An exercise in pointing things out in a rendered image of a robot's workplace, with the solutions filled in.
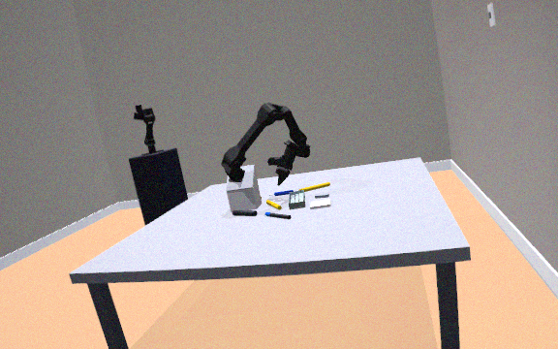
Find keyboard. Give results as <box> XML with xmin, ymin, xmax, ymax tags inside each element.
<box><xmin>289</xmin><ymin>190</ymin><xmax>305</xmax><ymax>209</ymax></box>

